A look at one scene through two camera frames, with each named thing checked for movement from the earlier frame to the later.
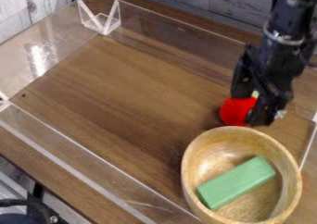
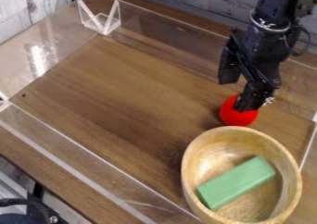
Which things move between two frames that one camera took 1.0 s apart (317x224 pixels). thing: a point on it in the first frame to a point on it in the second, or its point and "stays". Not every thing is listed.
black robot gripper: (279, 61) to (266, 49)
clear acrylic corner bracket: (101, 23) stays
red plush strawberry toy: (236, 109) stays
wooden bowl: (242, 176) stays
